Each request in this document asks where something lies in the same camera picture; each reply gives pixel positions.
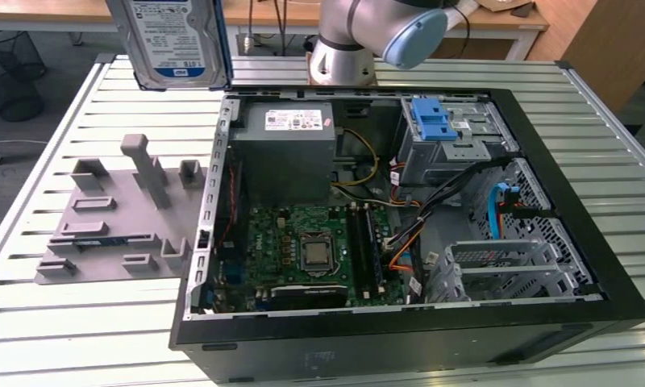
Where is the thin red wire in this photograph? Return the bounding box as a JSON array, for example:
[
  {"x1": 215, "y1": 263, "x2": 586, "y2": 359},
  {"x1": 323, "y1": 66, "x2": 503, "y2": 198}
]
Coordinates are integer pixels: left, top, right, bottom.
[{"x1": 219, "y1": 160, "x2": 243, "y2": 248}]

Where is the blue data wire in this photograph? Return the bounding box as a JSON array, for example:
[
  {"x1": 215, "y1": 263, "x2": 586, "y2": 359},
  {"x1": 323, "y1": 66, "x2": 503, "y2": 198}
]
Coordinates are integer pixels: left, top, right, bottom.
[{"x1": 482, "y1": 183, "x2": 517, "y2": 243}]

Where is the CPU socket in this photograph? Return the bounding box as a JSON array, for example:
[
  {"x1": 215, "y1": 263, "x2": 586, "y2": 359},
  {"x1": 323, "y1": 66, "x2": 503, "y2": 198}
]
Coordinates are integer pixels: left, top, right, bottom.
[{"x1": 297, "y1": 230, "x2": 338, "y2": 278}]

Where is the hard disk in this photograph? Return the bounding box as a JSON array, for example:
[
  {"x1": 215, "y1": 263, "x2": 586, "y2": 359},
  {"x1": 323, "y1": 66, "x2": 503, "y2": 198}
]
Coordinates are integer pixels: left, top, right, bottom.
[{"x1": 105, "y1": 0, "x2": 233, "y2": 93}]

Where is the green motherboard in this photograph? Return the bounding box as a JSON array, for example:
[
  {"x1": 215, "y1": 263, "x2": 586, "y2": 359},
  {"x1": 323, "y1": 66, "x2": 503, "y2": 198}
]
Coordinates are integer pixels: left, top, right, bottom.
[{"x1": 214, "y1": 203, "x2": 409, "y2": 314}]

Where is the RAM stick blue label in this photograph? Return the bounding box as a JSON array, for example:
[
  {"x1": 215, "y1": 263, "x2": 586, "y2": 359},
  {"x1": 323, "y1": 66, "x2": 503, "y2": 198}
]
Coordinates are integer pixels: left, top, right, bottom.
[{"x1": 69, "y1": 238, "x2": 129, "y2": 248}]

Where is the wooden desk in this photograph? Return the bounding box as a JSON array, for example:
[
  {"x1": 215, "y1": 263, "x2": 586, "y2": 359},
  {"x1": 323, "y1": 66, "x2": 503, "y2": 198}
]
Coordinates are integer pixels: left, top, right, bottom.
[{"x1": 0, "y1": 0, "x2": 550, "y2": 61}]

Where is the black graphics card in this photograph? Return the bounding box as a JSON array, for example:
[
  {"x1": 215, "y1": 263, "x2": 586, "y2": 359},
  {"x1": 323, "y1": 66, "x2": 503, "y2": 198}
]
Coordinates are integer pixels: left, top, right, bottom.
[{"x1": 257, "y1": 284, "x2": 350, "y2": 311}]

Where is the silver CPU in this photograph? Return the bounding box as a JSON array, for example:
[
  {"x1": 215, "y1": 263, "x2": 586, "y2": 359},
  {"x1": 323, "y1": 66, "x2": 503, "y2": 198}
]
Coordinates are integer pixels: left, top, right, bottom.
[{"x1": 302, "y1": 240, "x2": 333, "y2": 268}]

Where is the metal drive cage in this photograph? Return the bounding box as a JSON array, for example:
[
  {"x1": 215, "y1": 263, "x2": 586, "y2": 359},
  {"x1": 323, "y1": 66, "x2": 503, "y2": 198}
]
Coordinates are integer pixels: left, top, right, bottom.
[{"x1": 397, "y1": 96, "x2": 519, "y2": 189}]

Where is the grey power supply unit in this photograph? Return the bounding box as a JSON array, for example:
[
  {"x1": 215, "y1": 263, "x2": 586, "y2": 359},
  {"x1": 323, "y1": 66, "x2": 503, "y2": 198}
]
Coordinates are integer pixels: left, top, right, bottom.
[{"x1": 229, "y1": 100, "x2": 338, "y2": 207}]

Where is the metal disk bay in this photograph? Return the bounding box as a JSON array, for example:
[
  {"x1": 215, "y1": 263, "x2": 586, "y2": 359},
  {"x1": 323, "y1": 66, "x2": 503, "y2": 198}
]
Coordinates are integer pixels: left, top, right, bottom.
[{"x1": 434, "y1": 239, "x2": 591, "y2": 303}]

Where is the black RAM stick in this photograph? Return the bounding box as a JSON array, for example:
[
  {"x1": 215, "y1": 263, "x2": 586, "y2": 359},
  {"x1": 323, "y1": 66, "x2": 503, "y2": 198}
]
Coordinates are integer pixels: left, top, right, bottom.
[{"x1": 359, "y1": 203, "x2": 389, "y2": 298}]

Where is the brown cardboard piece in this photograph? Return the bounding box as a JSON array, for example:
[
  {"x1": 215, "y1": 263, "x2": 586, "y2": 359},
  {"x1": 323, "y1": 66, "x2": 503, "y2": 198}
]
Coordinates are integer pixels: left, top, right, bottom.
[{"x1": 475, "y1": 0, "x2": 534, "y2": 19}]

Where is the wooden cabinet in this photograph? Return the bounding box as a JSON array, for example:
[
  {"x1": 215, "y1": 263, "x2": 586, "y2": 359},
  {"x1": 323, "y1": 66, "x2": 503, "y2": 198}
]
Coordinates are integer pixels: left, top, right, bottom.
[{"x1": 525, "y1": 0, "x2": 645, "y2": 114}]

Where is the grey parts rack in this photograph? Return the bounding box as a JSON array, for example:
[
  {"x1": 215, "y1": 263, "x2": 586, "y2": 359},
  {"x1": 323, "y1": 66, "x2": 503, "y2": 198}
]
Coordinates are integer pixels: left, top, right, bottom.
[{"x1": 30, "y1": 133, "x2": 211, "y2": 287}]

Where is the black wire bundle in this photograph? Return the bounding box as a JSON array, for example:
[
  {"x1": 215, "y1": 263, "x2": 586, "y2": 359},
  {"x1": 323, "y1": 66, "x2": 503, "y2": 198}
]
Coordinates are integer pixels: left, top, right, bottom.
[{"x1": 383, "y1": 159, "x2": 511, "y2": 253}]

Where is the blue drive latch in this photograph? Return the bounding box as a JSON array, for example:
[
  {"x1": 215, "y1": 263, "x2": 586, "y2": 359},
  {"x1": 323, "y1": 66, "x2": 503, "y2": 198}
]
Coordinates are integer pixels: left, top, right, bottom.
[{"x1": 410, "y1": 98, "x2": 462, "y2": 142}]

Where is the red orange power wire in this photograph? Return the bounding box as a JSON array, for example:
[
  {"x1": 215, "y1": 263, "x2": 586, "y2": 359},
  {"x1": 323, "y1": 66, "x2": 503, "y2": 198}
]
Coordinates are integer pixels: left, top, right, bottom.
[{"x1": 507, "y1": 187, "x2": 554, "y2": 221}]

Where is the yellow wire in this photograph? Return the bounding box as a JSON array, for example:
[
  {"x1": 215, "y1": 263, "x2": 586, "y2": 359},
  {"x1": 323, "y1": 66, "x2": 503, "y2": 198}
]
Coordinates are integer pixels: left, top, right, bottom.
[{"x1": 330, "y1": 127, "x2": 381, "y2": 189}]

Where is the black PC case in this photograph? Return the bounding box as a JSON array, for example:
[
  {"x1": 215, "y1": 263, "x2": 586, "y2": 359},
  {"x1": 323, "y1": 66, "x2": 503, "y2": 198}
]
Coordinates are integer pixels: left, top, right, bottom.
[{"x1": 169, "y1": 83, "x2": 645, "y2": 384}]

